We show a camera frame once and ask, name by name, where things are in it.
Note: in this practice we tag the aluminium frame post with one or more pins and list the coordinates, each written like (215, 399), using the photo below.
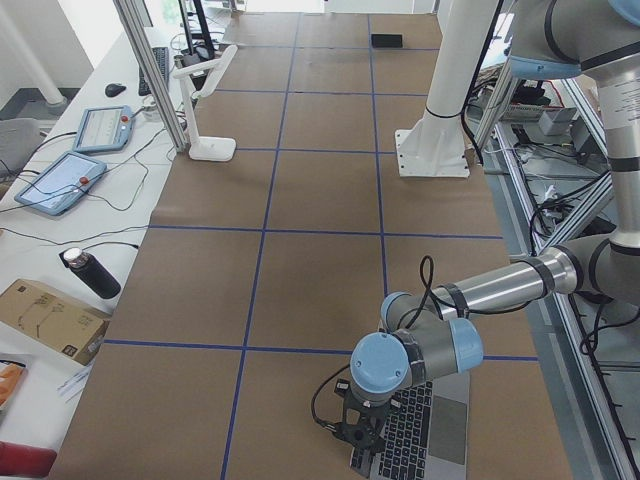
(135, 31)

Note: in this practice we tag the grey laptop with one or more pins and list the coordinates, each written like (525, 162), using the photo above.
(426, 437)

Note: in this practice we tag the black computer mouse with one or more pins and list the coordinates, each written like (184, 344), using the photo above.
(114, 89)

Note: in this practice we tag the blue teach pendant far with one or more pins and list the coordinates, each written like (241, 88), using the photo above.
(105, 129)

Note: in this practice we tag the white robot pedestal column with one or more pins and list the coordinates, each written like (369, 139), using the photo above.
(435, 146)

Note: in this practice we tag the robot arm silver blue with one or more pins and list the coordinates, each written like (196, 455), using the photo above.
(434, 339)

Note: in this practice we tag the blue teach pendant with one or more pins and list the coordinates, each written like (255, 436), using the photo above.
(105, 129)
(62, 184)

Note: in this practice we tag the black water bottle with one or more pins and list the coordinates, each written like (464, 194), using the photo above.
(91, 272)

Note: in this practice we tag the black mouse pad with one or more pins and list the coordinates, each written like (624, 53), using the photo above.
(386, 40)

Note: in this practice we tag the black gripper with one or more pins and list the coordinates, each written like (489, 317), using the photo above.
(378, 413)

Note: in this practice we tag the blue teach pendant near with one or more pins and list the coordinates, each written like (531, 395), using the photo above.
(62, 184)

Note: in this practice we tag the cardboard box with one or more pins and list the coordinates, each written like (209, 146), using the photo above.
(61, 322)

